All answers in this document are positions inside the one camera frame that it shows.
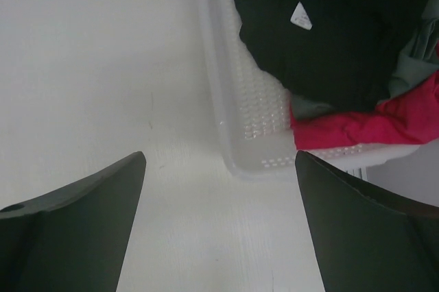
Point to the pink t shirt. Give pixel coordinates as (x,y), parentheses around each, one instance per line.
(409,119)

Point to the grey green t shirt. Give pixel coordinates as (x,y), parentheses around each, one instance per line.
(417,61)

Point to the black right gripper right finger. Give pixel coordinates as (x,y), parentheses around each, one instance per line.
(367,238)

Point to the black t shirt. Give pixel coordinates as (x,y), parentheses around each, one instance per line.
(337,52)

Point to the white plastic laundry basket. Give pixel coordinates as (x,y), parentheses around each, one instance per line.
(252,107)

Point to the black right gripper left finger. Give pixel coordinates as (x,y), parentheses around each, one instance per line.
(74,238)

